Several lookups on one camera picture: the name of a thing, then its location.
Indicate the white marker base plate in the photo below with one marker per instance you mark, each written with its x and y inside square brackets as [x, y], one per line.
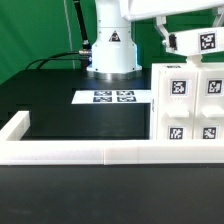
[112, 96]

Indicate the white cabinet top block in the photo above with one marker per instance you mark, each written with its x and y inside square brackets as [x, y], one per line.
[197, 41]

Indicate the white U-shaped workspace frame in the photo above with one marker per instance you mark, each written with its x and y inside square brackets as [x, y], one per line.
[15, 151]

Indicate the white cabinet body box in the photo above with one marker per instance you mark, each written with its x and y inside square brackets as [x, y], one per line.
[158, 69]

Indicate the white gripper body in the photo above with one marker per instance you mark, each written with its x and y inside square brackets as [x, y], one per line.
[133, 10]

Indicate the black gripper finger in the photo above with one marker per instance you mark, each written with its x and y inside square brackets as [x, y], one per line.
[168, 39]
[219, 17]

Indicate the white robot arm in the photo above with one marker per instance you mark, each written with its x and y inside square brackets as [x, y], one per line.
[114, 54]

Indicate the white cabinet door with knob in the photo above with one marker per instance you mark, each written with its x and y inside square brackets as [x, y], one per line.
[209, 114]

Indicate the white cabinet door panel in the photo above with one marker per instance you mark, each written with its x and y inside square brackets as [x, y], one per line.
[176, 106]

